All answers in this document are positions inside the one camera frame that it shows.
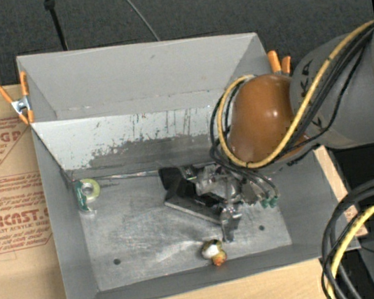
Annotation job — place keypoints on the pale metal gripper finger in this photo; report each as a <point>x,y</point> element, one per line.
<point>229,225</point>

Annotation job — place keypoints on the grey metal bin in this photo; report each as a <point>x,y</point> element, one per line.
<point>144,230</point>

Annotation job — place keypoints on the brown cardboard board red print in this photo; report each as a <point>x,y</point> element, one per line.
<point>9,210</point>

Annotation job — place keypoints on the green and yellow tape roll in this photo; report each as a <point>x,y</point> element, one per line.
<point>85,197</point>

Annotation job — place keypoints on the black flat block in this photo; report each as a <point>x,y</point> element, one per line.
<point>175,186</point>

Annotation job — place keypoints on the white and orange toy duck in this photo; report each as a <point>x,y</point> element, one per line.
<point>212,249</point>

